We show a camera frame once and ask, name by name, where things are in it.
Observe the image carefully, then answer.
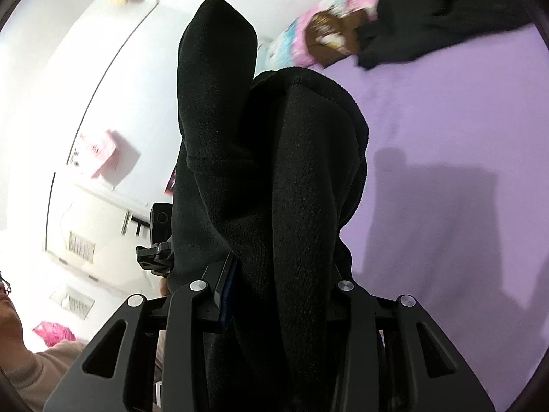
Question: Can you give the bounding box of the person's head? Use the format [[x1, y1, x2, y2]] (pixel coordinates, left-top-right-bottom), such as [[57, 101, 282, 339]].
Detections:
[[0, 271, 24, 353]]

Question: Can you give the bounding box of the black fleece jacket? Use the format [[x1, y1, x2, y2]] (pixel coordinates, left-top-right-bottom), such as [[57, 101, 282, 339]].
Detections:
[[165, 0, 370, 412]]

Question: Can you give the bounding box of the black thin garment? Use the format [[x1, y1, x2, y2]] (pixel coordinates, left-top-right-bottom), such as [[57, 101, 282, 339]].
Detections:
[[356, 0, 541, 69]]

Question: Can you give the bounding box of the pink plastic bag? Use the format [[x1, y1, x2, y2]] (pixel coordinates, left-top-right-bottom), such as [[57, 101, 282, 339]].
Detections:
[[33, 321, 78, 347]]

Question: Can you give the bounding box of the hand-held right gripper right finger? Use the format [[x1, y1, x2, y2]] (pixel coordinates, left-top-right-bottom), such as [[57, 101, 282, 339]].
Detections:
[[326, 266, 496, 412]]

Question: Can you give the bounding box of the white cabinet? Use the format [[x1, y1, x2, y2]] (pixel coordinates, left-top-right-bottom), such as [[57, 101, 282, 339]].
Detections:
[[40, 172, 172, 301]]

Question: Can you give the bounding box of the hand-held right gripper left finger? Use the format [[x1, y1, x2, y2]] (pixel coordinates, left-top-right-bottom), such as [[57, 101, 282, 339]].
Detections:
[[43, 251, 239, 412]]

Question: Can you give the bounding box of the person in beige sweater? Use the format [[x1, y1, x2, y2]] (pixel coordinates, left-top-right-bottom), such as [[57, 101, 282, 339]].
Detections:
[[0, 339, 91, 412]]

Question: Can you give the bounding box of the pink box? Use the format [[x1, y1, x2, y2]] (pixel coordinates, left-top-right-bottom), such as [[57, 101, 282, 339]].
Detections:
[[69, 129, 142, 181]]

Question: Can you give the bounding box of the purple bed sheet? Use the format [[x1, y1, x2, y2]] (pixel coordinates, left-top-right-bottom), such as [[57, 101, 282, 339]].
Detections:
[[253, 21, 549, 412]]

